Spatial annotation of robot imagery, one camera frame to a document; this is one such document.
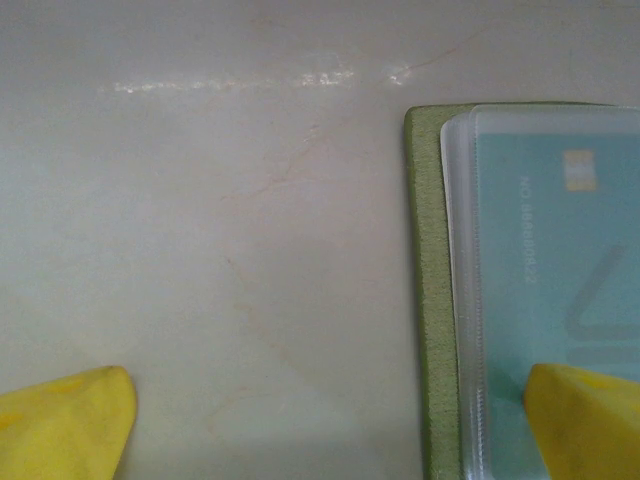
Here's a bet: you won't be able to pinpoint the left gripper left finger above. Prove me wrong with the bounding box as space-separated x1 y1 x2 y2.
0 366 139 480

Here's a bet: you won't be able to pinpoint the teal credit card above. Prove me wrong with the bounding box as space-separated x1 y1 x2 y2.
474 130 640 480

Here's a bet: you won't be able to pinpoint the green card holder clear sleeves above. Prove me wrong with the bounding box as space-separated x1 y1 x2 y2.
403 102 640 480

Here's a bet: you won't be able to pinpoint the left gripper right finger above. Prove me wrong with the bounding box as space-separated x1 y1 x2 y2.
523 363 640 480

